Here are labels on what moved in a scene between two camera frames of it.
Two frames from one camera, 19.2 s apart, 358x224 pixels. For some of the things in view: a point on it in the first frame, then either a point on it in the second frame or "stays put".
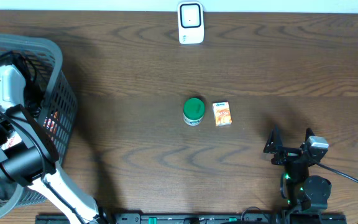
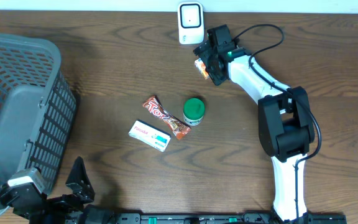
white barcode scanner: [191, 22] stays put
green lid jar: [193, 111] stays put
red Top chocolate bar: [51, 121] → [179, 128]
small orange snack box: [222, 112] → [201, 65]
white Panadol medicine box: [12, 140] → [150, 135]
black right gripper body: [287, 155] → [207, 56]
